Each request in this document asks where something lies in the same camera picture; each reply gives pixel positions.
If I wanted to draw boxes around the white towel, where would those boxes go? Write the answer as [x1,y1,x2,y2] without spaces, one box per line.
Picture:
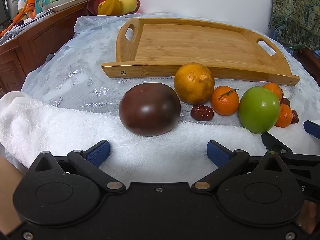
[0,91,320,172]

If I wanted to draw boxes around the large orange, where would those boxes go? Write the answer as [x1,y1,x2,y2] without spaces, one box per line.
[174,62,215,105]

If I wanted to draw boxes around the person's right hand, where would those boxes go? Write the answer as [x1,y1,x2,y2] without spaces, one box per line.
[296,200,318,234]

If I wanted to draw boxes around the mandarin with stem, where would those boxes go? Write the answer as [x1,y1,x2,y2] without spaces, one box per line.
[210,86,240,116]

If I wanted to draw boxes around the small mandarin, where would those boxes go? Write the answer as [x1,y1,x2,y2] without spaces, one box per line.
[262,83,283,100]
[275,103,293,128]

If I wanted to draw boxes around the yellow fruits in bowl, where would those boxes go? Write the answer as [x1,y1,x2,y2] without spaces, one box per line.
[99,0,123,16]

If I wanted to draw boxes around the white tray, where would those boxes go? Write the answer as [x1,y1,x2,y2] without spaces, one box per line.
[41,0,88,12]

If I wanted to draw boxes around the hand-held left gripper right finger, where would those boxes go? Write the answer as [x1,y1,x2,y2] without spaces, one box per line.
[191,140,288,193]

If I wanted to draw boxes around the red glass bowl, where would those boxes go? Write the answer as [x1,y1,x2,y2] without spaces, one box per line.
[87,0,141,16]

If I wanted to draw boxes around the wooden tray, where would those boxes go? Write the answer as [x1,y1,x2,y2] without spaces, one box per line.
[101,17,300,87]

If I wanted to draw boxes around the wooden cabinet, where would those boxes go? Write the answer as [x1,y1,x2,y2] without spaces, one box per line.
[0,0,92,95]

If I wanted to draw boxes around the green patterned cloth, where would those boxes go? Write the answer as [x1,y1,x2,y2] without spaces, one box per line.
[269,0,320,53]

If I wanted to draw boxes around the black fan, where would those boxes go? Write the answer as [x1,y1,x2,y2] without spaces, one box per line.
[0,0,13,27]

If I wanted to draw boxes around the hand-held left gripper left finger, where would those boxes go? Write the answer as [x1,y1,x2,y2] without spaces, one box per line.
[29,140,126,193]

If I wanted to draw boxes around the dark purple round fruit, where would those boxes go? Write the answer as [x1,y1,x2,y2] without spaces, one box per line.
[119,82,181,137]

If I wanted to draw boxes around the yellow mango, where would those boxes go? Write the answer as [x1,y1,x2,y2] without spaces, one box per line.
[119,0,139,14]

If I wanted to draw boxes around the green apple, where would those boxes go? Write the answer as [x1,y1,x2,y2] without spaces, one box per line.
[238,86,281,134]

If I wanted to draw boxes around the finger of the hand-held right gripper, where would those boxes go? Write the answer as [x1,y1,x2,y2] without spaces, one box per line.
[261,132,320,167]
[303,120,320,139]

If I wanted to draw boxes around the papers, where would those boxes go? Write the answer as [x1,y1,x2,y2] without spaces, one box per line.
[0,10,53,43]

